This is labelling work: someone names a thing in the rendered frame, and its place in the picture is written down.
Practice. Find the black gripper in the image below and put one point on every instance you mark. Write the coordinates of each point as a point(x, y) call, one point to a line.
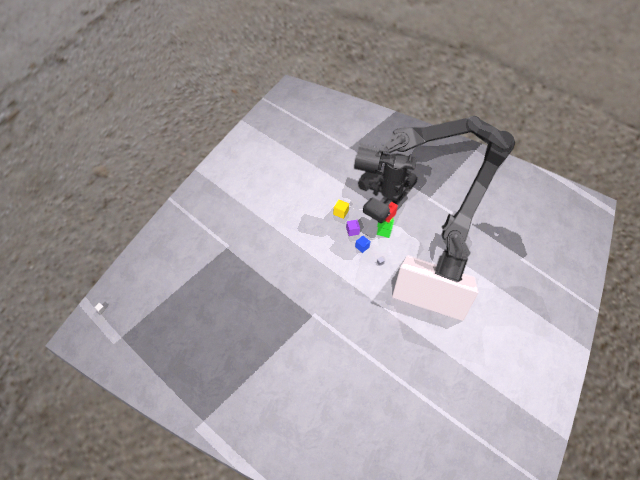
point(392, 192)

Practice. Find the green block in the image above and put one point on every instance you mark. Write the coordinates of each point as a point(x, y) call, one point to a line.
point(385, 224)
point(384, 232)

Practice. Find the blue cube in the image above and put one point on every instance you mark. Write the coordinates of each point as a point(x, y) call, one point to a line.
point(362, 244)

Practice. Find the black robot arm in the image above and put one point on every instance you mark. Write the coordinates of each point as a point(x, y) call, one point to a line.
point(451, 264)

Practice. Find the red block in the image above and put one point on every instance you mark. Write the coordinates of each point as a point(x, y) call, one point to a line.
point(393, 208)

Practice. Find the yellow cube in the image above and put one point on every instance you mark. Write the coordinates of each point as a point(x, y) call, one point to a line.
point(341, 209)

